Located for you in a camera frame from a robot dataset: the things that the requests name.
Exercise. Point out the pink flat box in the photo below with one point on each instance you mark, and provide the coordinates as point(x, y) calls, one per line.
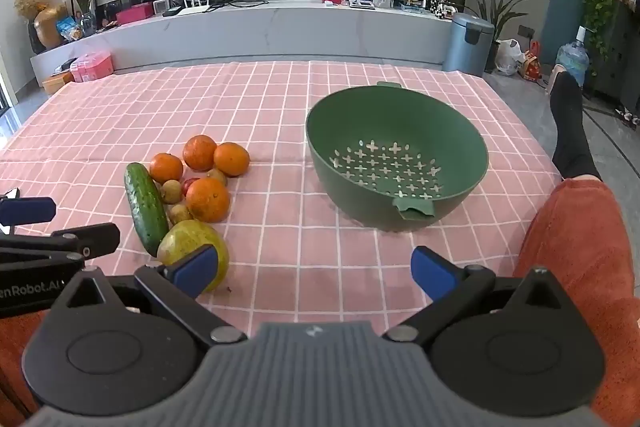
point(134, 14)

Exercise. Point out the small white device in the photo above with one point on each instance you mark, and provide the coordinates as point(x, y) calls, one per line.
point(161, 7)

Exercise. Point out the pink checked tablecloth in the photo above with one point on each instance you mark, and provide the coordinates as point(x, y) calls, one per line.
point(280, 117)

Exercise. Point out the white marble television console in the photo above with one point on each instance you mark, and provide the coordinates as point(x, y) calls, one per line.
point(280, 29)

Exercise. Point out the gold vase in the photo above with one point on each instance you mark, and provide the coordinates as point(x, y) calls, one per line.
point(49, 29)

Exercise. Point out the person's left leg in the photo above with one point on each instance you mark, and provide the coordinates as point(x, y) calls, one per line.
point(15, 357)

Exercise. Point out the green cucumber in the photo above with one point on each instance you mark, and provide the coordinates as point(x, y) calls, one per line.
point(145, 207)

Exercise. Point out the blue water jug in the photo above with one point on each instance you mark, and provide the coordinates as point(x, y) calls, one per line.
point(572, 62)

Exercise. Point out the person's leg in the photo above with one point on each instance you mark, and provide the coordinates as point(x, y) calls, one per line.
point(585, 247)
point(15, 357)

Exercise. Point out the orange cardboard box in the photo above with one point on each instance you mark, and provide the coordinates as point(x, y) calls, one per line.
point(57, 83)

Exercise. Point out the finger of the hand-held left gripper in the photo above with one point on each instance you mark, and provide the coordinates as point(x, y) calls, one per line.
point(27, 210)
point(90, 239)

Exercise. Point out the green colander bowl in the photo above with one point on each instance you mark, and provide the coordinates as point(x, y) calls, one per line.
point(390, 127)

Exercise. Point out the person's right leg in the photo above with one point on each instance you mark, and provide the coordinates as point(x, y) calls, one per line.
point(585, 247)

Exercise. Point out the orange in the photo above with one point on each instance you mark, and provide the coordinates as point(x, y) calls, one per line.
point(231, 158)
point(166, 168)
point(208, 199)
point(200, 152)

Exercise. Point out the white plastic bag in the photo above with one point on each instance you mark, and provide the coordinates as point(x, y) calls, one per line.
point(509, 57)

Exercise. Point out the brown longan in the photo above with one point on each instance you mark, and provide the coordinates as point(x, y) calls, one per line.
point(170, 191)
point(179, 213)
point(218, 177)

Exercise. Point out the red cherry tomato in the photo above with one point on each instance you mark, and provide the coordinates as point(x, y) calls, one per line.
point(188, 186)

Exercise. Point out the blue snack bag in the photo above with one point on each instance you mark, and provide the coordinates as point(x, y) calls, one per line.
point(69, 29)

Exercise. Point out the red gift bag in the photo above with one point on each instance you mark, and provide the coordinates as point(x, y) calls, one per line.
point(531, 64)

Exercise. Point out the tall leafy floor plant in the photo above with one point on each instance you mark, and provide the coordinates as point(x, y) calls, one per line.
point(492, 9)

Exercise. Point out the dried flower bunch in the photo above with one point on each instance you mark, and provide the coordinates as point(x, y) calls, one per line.
point(30, 2)

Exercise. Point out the grey-blue pedal trash can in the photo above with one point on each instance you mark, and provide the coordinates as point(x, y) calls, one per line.
point(467, 44)

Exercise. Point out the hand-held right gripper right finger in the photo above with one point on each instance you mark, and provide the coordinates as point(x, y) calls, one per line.
point(430, 272)

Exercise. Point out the pink storage box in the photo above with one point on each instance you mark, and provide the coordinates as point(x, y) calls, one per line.
point(92, 66)

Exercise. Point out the green pear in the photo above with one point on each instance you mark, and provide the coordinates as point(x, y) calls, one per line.
point(189, 238)

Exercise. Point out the black and white toy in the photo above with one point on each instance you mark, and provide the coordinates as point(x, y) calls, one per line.
point(442, 9)

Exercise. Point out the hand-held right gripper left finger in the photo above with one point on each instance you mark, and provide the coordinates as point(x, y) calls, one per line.
point(195, 268)

